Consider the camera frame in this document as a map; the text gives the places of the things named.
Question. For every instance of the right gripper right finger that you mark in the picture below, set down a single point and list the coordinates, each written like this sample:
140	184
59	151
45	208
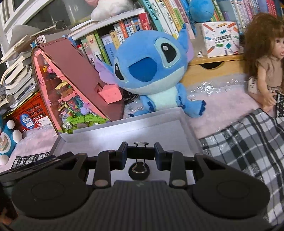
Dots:
172	161

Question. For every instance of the row of books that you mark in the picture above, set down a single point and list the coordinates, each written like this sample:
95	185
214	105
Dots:
163	16

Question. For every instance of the Doraemon plush toy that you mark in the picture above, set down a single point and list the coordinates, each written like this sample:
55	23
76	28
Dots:
9	138

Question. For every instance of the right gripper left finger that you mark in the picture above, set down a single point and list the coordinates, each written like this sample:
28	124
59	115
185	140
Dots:
107	161

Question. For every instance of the stack of books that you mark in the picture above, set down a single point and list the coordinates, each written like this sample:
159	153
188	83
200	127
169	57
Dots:
17	81

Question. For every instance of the wooden drawer box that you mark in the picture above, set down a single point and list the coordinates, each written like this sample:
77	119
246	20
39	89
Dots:
204	69

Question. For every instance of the white pencil pattern box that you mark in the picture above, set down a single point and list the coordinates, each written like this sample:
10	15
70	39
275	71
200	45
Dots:
218	38

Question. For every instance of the brown haired doll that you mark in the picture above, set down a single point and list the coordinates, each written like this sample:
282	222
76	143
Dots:
263	55

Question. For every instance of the black white plaid cloth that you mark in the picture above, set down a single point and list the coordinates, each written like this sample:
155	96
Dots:
234	183

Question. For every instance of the white pink plush toy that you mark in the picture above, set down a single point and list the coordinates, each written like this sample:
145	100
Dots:
104	9

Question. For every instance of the Stitch plush toy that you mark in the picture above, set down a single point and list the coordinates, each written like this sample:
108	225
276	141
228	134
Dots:
151	64

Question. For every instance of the white shallow cardboard box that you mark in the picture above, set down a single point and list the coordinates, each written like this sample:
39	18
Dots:
170	128

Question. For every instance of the black binder clip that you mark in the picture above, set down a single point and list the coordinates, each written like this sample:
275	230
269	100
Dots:
140	152

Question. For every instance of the black round puck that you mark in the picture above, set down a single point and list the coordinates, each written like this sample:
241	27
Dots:
139	171

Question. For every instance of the pink triangular diorama house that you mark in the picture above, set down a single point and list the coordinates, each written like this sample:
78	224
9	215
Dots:
71	88

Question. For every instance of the red plastic crate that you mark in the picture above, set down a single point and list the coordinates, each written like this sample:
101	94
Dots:
31	114

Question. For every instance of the blue white plush toy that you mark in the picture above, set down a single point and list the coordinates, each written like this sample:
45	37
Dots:
201	10

